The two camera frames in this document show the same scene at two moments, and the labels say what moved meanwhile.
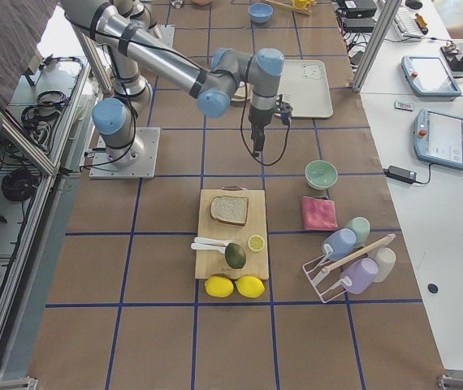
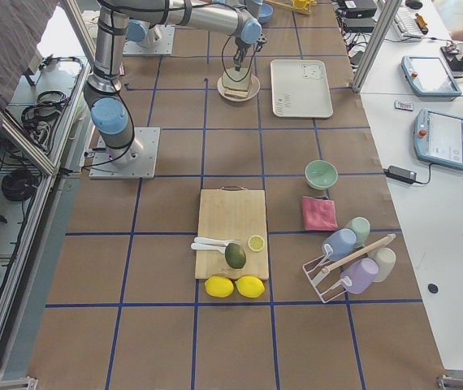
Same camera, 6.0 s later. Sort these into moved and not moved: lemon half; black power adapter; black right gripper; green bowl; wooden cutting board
Moved: black right gripper
Not moved: green bowl; black power adapter; lemon half; wooden cutting board
